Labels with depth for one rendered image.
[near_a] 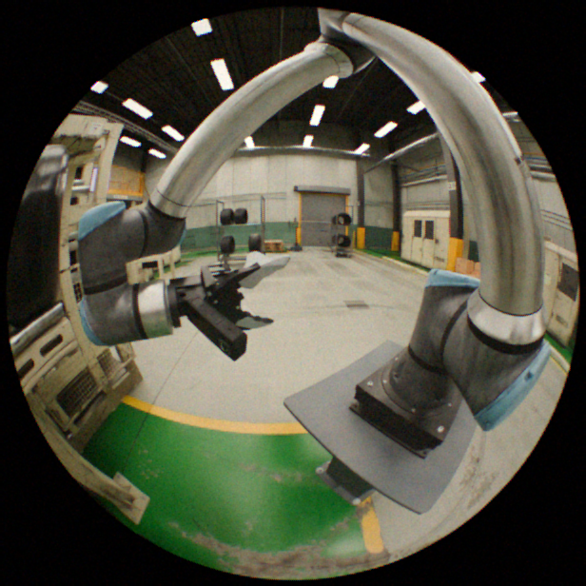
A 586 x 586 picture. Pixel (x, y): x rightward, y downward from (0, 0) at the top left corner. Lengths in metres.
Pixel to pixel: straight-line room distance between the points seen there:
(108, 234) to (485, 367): 0.48
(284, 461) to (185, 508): 0.62
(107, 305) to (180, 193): 0.20
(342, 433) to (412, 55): 0.64
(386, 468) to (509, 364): 0.32
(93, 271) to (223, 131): 0.26
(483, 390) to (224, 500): 1.01
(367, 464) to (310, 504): 0.60
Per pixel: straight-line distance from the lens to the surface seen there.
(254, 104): 0.33
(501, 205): 0.20
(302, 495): 1.02
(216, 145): 0.32
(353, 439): 0.47
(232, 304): 0.31
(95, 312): 0.32
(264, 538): 1.02
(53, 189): 0.58
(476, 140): 0.21
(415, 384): 0.43
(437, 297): 0.37
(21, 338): 0.67
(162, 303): 0.29
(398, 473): 0.46
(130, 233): 0.32
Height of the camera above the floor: 1.01
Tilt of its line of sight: 19 degrees down
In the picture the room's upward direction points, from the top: straight up
